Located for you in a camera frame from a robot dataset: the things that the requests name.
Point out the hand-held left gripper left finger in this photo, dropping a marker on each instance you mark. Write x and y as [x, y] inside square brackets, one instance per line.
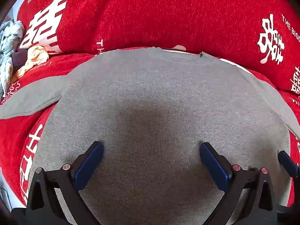
[90, 166]

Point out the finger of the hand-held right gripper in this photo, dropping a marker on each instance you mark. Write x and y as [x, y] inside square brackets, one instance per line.
[287, 163]

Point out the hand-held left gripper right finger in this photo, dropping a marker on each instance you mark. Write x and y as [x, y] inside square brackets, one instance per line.
[214, 166]

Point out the grey knit sweater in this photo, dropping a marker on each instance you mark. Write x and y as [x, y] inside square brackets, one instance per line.
[152, 86]

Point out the red printed sofa seat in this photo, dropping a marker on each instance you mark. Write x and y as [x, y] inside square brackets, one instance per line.
[18, 145]

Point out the orange and white cloth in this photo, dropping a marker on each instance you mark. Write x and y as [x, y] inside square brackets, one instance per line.
[37, 54]

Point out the dark purple cloth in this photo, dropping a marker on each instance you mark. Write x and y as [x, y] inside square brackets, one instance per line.
[20, 57]

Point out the pale blue crumpled cloth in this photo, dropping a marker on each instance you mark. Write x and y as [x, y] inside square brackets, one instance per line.
[9, 42]

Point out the red printed sofa backrest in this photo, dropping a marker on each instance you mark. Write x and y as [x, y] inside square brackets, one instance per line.
[164, 11]

